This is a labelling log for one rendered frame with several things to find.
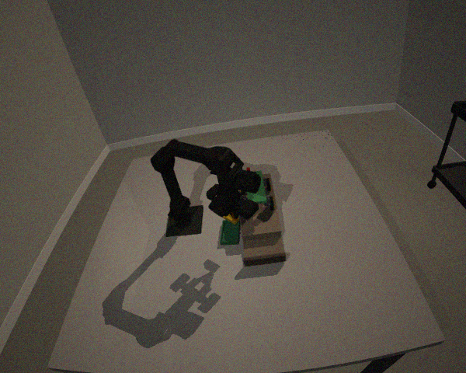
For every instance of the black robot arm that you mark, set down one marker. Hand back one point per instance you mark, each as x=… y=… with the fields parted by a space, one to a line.
x=218 y=159

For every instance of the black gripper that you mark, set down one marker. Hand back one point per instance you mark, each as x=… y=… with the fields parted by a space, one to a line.
x=245 y=209

